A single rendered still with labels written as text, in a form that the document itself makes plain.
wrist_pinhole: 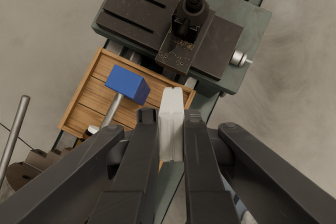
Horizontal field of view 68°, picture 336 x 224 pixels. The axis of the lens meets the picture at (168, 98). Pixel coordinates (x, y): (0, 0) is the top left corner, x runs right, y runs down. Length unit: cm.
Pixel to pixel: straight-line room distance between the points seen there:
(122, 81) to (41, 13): 154
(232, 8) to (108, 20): 40
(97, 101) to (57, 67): 109
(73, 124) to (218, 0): 64
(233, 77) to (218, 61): 8
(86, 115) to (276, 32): 149
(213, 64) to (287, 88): 119
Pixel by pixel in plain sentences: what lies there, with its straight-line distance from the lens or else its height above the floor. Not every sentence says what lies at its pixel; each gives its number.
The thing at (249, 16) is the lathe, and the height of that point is 93.
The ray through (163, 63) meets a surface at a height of 102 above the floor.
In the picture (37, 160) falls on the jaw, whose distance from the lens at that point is 70.
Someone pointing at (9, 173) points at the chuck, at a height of 116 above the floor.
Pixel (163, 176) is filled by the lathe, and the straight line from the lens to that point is 120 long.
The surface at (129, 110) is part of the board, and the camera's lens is 84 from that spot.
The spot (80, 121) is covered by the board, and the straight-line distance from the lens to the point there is 88.
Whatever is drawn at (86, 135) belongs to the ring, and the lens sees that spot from 64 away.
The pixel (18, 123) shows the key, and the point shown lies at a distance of 44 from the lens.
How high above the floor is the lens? 171
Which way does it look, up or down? 84 degrees down
